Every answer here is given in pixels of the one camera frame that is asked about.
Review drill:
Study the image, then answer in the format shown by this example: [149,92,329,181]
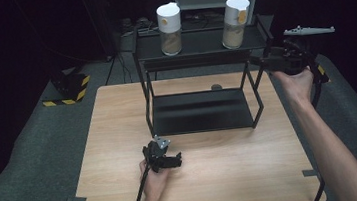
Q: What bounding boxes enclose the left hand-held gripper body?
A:
[140,133,175,175]

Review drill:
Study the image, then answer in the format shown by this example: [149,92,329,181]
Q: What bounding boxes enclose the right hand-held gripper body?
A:
[269,22,340,78]

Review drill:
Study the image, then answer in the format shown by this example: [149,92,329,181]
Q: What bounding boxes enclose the black two-tier metal rack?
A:
[129,12,284,141]

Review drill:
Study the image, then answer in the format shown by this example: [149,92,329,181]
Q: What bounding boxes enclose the seasoning jar with white lid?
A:
[217,0,255,51]

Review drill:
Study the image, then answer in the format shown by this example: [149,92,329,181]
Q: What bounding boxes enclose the seasoning jar with spouted lid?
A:
[154,1,186,57]

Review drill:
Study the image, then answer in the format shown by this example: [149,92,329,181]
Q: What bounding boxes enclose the person's left hand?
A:
[138,157,175,201]

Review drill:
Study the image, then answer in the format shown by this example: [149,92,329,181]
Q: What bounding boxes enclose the person's right hand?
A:
[270,65,318,109]

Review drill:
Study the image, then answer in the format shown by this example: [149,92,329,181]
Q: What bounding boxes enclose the striped black stand base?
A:
[38,68,94,109]
[311,53,330,84]

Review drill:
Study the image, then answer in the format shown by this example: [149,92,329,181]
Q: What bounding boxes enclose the grey metal stand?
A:
[172,0,267,33]

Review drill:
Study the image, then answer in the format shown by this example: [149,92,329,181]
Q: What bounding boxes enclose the power strip with plugs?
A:
[119,14,154,38]

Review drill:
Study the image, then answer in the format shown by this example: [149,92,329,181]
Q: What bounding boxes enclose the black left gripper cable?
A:
[116,165,155,201]

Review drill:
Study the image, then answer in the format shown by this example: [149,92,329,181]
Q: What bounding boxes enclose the tangle of dark cables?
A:
[183,7,227,27]

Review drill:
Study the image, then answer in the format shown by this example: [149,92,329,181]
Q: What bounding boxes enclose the black floor cables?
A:
[101,50,133,86]

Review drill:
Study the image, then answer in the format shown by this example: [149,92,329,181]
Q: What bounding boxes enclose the white cable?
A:
[142,15,162,34]

